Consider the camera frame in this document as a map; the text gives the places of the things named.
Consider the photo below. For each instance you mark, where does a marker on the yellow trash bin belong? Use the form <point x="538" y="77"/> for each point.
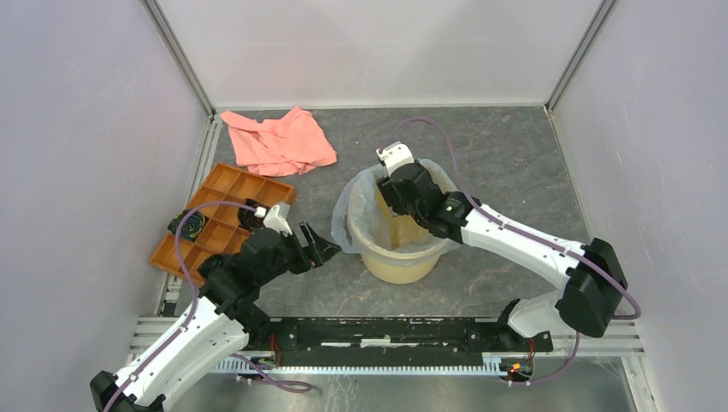
<point x="397" y="274"/>

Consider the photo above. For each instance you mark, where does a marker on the black bag roll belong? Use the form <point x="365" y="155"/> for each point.
<point x="211" y="263"/>
<point x="252" y="215"/>

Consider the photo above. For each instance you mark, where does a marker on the orange compartment tray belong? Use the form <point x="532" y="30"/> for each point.
<point x="222" y="234"/>

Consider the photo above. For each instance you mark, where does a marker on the pink cloth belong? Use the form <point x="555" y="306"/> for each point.
<point x="293" y="144"/>

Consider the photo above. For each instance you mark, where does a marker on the dark bag roll left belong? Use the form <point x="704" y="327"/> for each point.
<point x="192" y="227"/>

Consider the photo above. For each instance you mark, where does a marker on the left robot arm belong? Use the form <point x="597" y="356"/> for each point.
<point x="210" y="307"/>

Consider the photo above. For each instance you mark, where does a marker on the black bag roll lower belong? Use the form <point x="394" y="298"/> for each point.
<point x="211" y="263"/>

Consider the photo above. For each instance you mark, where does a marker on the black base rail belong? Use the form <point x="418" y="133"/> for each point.
<point x="377" y="346"/>

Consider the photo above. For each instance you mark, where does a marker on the blue plastic trash bag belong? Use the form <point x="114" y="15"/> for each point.
<point x="361" y="225"/>

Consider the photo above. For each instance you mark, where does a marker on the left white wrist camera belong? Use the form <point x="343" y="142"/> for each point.
<point x="275" y="217"/>

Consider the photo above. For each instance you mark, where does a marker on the black bag roll upper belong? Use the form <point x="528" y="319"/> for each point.
<point x="252" y="215"/>

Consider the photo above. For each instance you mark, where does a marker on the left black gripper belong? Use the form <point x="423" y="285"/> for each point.
<point x="313" y="256"/>

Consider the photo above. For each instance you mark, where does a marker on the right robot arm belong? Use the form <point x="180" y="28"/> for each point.
<point x="589" y="281"/>

